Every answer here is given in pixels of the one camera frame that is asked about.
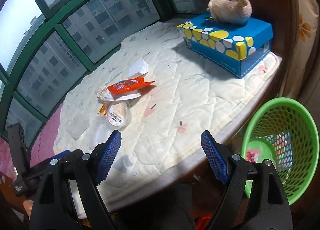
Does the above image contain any pink foam floor mat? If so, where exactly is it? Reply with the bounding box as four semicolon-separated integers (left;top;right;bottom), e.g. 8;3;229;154
30;103;63;167

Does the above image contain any green plastic mesh wastebasket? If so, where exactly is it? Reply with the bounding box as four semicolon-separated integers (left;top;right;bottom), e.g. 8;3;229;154
240;97;319;205

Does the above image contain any white paper ball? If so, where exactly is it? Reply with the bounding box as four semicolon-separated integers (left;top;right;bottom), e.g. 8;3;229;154
95;86;110;102

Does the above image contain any floral cream curtain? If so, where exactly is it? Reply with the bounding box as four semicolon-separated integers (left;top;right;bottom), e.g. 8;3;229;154
277;0;320;106

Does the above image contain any person's left hand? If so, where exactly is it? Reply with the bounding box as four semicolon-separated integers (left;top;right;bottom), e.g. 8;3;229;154
23;200;33;218

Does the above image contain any orange red snack wrapper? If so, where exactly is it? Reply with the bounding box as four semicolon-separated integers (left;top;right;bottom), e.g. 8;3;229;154
106;77;155;95

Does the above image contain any green window frame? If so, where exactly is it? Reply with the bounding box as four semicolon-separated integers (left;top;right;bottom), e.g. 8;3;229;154
0;0;201;143

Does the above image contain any blue yellow dotted tissue box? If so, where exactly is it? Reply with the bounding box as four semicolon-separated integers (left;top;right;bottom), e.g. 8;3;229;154
177;13;273;79

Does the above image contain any white plastic cup lid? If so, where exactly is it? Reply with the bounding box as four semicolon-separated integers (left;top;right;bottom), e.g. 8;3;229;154
103;90;141;101

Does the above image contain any orange candy wrapper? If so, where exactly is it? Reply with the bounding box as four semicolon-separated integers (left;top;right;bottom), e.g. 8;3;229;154
99;103;108;116

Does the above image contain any white tissue piece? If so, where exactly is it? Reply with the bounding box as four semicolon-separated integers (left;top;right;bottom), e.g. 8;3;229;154
128;60;149;79

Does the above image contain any clear rectangular plastic tray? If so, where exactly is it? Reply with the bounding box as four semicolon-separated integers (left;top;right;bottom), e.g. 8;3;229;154
66;114;90;139

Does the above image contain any round labelled pudding cup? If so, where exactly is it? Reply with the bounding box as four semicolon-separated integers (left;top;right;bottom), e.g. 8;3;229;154
106;101;131;130

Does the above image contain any beige plush toy animal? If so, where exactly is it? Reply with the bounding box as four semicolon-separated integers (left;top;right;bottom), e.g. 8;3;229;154
207;0;252;25

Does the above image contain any cream quilted patterned mat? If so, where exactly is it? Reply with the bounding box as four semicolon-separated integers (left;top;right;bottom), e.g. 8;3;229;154
53;22;281;212

